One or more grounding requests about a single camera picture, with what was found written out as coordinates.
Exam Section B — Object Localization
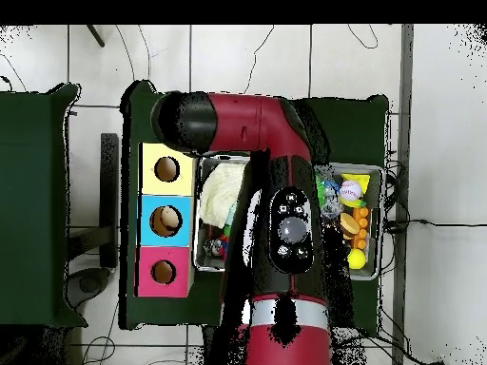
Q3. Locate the cream waffle cloth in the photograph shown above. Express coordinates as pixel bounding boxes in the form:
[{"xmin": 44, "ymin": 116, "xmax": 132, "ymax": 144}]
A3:
[{"xmin": 198, "ymin": 163, "xmax": 244, "ymax": 229}]

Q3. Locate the wooden box with three holes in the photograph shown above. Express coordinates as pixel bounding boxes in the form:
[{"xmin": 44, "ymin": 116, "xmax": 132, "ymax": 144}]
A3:
[{"xmin": 134, "ymin": 142, "xmax": 200, "ymax": 298}]

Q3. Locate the silver mesh bin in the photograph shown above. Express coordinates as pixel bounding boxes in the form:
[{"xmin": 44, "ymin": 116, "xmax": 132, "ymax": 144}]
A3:
[{"xmin": 192, "ymin": 153, "xmax": 385, "ymax": 281}]

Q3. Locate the white baseball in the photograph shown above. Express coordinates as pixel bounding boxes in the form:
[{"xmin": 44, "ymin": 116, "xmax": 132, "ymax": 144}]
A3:
[{"xmin": 339, "ymin": 180, "xmax": 362, "ymax": 202}]

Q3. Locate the round wooden burger toy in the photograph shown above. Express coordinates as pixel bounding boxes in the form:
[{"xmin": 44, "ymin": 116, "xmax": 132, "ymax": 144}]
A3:
[{"xmin": 339, "ymin": 212, "xmax": 360, "ymax": 240}]

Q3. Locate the yellow ball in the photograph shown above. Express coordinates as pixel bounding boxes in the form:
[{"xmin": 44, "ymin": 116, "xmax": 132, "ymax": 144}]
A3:
[{"xmin": 346, "ymin": 248, "xmax": 367, "ymax": 270}]

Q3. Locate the dark green table cloth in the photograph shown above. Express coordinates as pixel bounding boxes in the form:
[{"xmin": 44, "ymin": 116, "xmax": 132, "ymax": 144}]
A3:
[{"xmin": 119, "ymin": 80, "xmax": 391, "ymax": 337}]

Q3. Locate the green cloth side table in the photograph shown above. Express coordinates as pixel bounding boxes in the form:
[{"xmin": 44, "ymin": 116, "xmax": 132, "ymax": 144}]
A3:
[{"xmin": 0, "ymin": 83, "xmax": 87, "ymax": 328}]

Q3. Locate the black rod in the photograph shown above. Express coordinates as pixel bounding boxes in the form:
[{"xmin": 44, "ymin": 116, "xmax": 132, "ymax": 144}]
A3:
[{"xmin": 86, "ymin": 24, "xmax": 106, "ymax": 48}]

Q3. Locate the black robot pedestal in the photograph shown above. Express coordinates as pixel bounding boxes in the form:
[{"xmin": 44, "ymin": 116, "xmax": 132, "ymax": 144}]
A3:
[{"xmin": 201, "ymin": 324, "xmax": 229, "ymax": 365}]

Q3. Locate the black floor cable with plug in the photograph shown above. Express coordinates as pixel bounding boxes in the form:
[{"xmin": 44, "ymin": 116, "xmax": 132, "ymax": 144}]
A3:
[{"xmin": 383, "ymin": 218, "xmax": 487, "ymax": 233}]

